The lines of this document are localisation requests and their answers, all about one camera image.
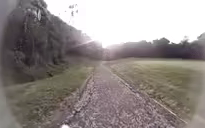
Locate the grey gravel path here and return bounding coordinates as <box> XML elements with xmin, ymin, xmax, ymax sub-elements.
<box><xmin>58</xmin><ymin>61</ymin><xmax>188</xmax><ymax>128</ymax></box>

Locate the grass field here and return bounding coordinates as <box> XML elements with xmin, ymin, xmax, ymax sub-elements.
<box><xmin>104</xmin><ymin>58</ymin><xmax>205</xmax><ymax>124</ymax></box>

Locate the distant row of trees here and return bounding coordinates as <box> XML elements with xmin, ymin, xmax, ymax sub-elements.
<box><xmin>103</xmin><ymin>29</ymin><xmax>205</xmax><ymax>62</ymax></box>

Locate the leaf-strewn grass verge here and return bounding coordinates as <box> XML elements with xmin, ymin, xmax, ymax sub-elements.
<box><xmin>4</xmin><ymin>63</ymin><xmax>96</xmax><ymax>128</ymax></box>

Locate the dense wood of trees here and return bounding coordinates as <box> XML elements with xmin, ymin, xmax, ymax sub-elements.
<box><xmin>3</xmin><ymin>0</ymin><xmax>106</xmax><ymax>84</ymax></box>

